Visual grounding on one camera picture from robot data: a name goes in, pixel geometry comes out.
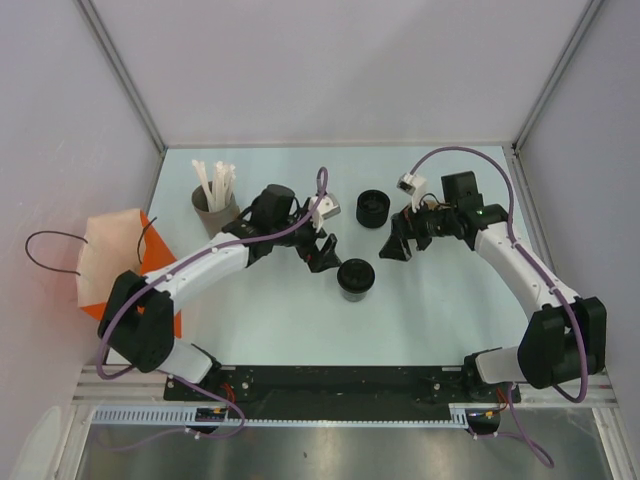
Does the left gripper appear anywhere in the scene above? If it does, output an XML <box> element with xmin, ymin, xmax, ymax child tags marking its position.
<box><xmin>272</xmin><ymin>206</ymin><xmax>341</xmax><ymax>272</ymax></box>

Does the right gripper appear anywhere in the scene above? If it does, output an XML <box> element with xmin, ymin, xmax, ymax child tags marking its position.
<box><xmin>379</xmin><ymin>193</ymin><xmax>457</xmax><ymax>262</ymax></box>

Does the black cup lid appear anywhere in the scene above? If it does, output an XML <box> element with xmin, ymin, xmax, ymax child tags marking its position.
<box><xmin>336</xmin><ymin>258</ymin><xmax>375</xmax><ymax>294</ymax></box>

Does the black ribbed coffee cup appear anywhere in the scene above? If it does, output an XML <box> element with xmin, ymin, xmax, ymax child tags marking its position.
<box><xmin>356</xmin><ymin>189</ymin><xmax>390</xmax><ymax>229</ymax></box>

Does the orange paper bag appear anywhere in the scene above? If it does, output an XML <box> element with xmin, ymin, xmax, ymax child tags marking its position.
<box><xmin>76</xmin><ymin>209</ymin><xmax>176</xmax><ymax>320</ymax></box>

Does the black smooth coffee cup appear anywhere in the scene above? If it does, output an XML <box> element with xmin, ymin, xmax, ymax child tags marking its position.
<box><xmin>237</xmin><ymin>205</ymin><xmax>255</xmax><ymax>228</ymax></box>

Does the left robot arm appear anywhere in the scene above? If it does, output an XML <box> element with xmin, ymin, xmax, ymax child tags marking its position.
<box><xmin>98</xmin><ymin>184</ymin><xmax>341</xmax><ymax>400</ymax></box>

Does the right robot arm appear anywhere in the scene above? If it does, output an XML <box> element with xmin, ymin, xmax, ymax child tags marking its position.
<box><xmin>379</xmin><ymin>171</ymin><xmax>607</xmax><ymax>401</ymax></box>

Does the grey straw holder cup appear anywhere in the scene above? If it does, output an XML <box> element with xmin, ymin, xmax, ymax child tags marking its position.
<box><xmin>191</xmin><ymin>186</ymin><xmax>240</xmax><ymax>239</ymax></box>

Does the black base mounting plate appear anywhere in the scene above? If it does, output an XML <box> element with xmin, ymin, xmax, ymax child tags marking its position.
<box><xmin>164</xmin><ymin>363</ymin><xmax>521</xmax><ymax>421</ymax></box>

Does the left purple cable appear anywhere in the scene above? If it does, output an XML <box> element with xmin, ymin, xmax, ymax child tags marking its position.
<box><xmin>94</xmin><ymin>167</ymin><xmax>331</xmax><ymax>381</ymax></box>

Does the purple cable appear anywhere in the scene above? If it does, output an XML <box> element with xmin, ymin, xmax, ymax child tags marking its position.
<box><xmin>94</xmin><ymin>167</ymin><xmax>331</xmax><ymax>381</ymax></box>
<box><xmin>409</xmin><ymin>145</ymin><xmax>591</xmax><ymax>404</ymax></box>

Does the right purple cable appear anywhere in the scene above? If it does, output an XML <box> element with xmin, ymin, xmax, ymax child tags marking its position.
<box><xmin>409</xmin><ymin>145</ymin><xmax>591</xmax><ymax>404</ymax></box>

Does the aluminium frame rail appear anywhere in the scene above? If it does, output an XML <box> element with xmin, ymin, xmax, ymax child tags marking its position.
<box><xmin>72</xmin><ymin>366</ymin><xmax>167</xmax><ymax>405</ymax></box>

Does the white cable duct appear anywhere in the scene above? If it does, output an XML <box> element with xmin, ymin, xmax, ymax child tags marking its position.
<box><xmin>92</xmin><ymin>405</ymin><xmax>498</xmax><ymax>428</ymax></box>

